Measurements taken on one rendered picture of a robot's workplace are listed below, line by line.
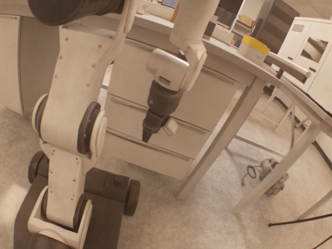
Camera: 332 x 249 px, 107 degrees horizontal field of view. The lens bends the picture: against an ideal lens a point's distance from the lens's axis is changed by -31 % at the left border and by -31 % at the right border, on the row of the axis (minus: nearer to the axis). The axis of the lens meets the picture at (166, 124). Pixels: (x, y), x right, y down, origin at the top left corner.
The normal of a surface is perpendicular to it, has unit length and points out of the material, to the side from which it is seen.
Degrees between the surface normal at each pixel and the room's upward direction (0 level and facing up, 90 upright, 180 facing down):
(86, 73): 66
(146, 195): 0
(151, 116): 107
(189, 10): 116
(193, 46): 59
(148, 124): 17
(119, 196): 45
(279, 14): 90
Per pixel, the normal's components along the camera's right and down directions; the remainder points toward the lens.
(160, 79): -0.43, 0.64
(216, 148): -0.12, 0.54
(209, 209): 0.33, -0.77
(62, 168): 0.14, 0.19
